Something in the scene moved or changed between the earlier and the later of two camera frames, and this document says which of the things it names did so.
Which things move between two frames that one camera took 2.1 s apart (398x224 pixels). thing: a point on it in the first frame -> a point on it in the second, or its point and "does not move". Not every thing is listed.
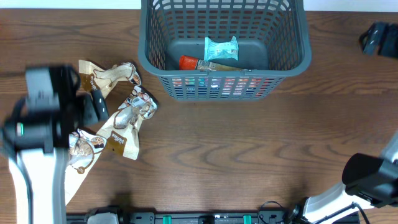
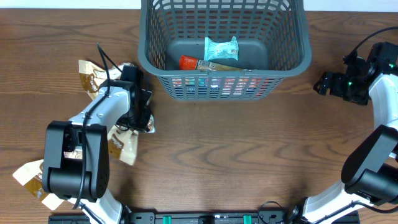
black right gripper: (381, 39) -> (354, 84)
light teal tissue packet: (214, 50) does not move
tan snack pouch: (93, 76) does not move
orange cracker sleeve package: (188, 63) does not move
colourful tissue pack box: (218, 87) does not move
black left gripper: (87, 101) -> (142, 121)
